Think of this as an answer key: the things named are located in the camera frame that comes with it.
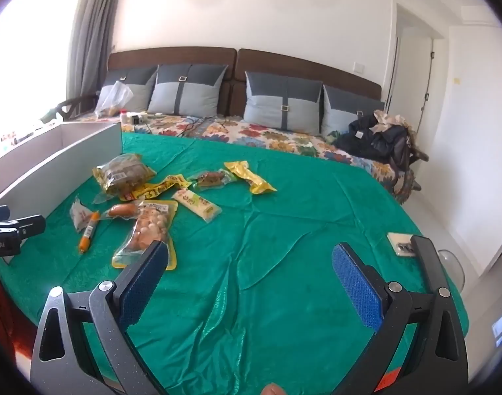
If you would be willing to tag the green blanket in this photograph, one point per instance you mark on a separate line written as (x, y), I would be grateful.
(275, 255)

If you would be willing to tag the beige smartphone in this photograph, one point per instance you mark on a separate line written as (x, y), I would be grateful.
(401, 245)

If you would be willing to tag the grey two-tone pillow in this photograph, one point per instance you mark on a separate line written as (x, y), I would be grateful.
(185, 90)
(275, 103)
(139, 86)
(341, 111)

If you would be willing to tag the brown meat packet green end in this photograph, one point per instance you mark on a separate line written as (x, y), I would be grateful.
(211, 179)

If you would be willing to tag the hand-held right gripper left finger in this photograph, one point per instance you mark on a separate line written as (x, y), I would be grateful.
(146, 279)

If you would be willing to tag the clear peanut snack packet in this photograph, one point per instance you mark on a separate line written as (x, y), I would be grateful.
(150, 224)

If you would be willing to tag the grey curtain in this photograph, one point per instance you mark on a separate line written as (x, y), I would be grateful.
(92, 28)

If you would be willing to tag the orange sausage stick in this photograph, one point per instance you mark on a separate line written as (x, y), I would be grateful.
(88, 234)

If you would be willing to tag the plain yellow snack packet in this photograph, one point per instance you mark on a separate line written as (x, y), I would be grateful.
(251, 179)

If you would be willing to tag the brown headboard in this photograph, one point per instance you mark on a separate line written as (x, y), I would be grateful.
(172, 55)

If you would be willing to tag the clear sausage packet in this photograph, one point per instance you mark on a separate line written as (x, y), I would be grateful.
(121, 210)

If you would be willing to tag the small clear red-print packet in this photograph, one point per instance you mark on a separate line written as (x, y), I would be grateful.
(79, 214)

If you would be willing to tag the white light switch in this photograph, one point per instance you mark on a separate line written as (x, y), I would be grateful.
(359, 68)

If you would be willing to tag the white cardboard box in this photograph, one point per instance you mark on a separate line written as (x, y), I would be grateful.
(69, 152)

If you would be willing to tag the black jacket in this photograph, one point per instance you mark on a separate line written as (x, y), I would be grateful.
(374, 140)

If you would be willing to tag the clear plastic bag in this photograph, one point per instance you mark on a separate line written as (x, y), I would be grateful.
(115, 96)

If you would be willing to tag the person's right hand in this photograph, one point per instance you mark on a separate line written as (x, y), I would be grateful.
(272, 390)

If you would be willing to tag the beige patterned cloth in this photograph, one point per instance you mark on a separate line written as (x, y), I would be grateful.
(393, 118)

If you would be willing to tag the white bottle red cap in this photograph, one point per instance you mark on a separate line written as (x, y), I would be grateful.
(124, 116)

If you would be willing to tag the floral bed sheet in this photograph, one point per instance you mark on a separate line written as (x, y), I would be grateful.
(255, 131)

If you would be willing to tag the brown shoulder bag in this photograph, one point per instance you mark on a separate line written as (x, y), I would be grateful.
(413, 152)

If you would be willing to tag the cream snack packet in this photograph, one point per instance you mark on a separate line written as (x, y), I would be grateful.
(197, 205)

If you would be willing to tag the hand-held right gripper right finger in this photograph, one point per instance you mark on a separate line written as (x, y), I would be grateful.
(358, 288)

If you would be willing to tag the dark wooden armchair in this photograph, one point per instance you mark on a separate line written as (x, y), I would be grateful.
(69, 107)

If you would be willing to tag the white door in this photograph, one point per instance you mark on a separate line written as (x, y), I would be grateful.
(425, 82)

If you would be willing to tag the brown snack bag yellow trim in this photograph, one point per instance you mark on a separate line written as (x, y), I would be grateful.
(123, 173)

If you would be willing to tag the long yellow red snack packet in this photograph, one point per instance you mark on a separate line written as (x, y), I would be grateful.
(162, 187)

